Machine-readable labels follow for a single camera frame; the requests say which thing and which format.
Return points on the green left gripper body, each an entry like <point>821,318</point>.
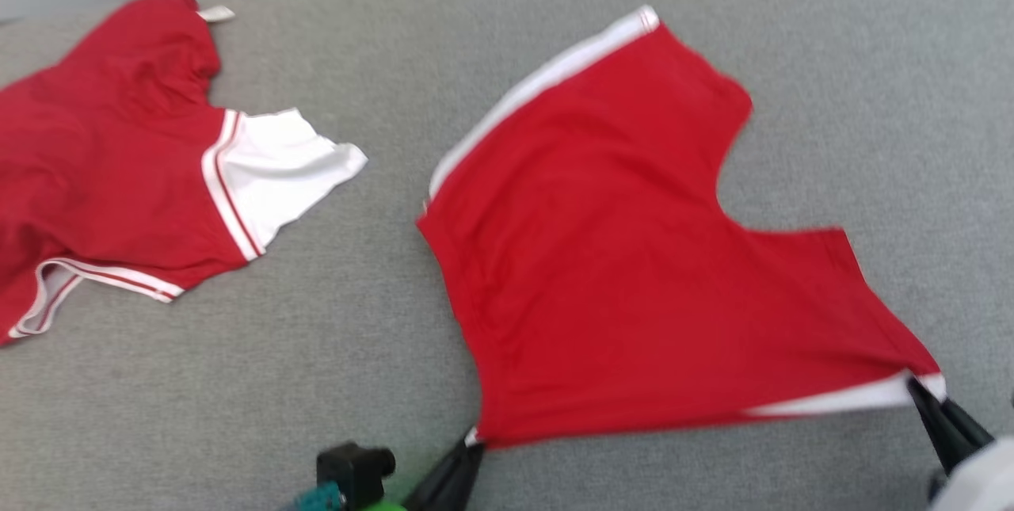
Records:
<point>388,501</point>

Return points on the red shirt white sleeves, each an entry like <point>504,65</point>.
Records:
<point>111,170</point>

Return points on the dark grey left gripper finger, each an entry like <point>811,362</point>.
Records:
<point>469,483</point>
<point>440,479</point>

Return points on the red shorts white trim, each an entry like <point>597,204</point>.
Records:
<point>618,257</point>

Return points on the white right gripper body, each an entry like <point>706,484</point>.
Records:
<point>982,483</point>

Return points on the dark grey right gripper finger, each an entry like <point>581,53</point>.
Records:
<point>935,424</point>
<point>968,428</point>

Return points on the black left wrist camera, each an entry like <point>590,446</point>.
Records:
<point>352,470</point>

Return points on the teal left camera connector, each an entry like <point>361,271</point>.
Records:
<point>321,499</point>

